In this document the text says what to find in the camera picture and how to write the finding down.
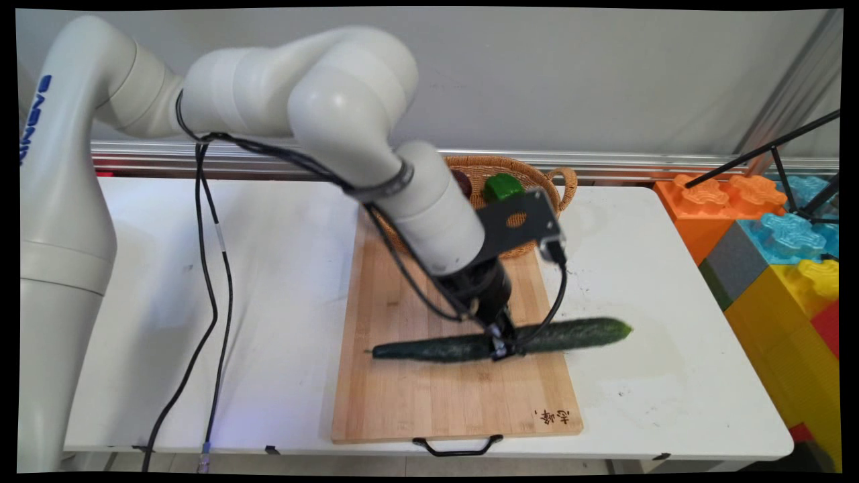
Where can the long dark green cucumber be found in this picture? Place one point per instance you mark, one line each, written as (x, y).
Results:
(584, 332)

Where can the aluminium rail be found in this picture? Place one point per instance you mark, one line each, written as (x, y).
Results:
(604, 164)

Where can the yellow giant building block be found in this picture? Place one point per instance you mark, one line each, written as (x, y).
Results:
(785, 342)

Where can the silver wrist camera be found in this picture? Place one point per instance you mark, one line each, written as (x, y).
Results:
(553, 249)

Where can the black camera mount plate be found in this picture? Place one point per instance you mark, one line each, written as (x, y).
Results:
(530, 231)

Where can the woven wicker basket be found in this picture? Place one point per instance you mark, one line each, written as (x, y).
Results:
(537, 176)

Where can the orange giant building block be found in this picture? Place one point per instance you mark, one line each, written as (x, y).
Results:
(698, 208)

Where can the red giant building block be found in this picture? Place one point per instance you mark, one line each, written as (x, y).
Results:
(829, 329)

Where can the red onion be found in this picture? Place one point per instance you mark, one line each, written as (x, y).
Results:
(463, 182)

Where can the light blue giant building block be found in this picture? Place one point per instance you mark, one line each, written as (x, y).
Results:
(805, 190)
(785, 238)

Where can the green bell pepper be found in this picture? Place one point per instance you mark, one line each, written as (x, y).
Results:
(502, 188)

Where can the grey giant building block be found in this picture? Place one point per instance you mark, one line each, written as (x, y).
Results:
(735, 265)

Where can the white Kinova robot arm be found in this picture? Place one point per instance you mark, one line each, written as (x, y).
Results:
(349, 87)

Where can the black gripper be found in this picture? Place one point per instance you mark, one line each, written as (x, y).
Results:
(476, 288)

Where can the aluminium frame post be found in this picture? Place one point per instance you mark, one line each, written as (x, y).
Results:
(792, 87)

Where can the black tripod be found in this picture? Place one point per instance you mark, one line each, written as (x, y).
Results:
(778, 144)

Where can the wooden cutting board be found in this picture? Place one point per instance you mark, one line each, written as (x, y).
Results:
(416, 396)

